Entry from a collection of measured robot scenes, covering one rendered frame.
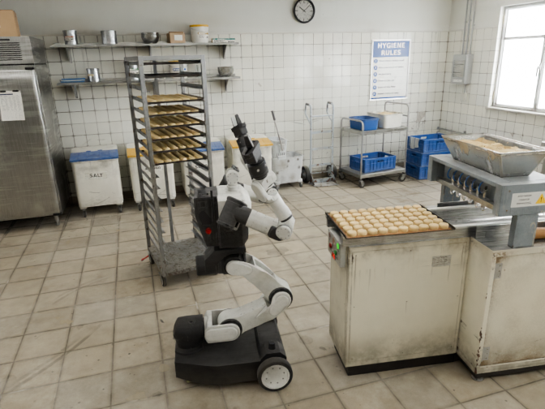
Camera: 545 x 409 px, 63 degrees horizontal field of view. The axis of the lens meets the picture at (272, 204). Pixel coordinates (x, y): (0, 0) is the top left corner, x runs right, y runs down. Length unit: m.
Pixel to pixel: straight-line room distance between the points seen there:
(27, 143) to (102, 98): 1.24
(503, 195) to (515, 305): 0.65
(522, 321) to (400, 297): 0.67
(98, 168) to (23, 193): 0.84
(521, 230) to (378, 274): 0.74
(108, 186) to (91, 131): 0.88
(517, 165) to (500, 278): 0.59
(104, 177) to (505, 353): 4.49
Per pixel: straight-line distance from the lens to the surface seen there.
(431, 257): 2.56
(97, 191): 5.70
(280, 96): 6.49
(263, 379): 2.64
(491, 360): 2.88
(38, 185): 5.48
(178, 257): 3.97
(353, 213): 2.59
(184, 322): 2.69
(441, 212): 2.85
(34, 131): 5.36
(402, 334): 2.74
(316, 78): 6.67
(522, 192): 2.46
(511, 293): 2.69
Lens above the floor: 1.79
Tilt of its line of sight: 18 degrees down
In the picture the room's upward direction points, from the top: 1 degrees counter-clockwise
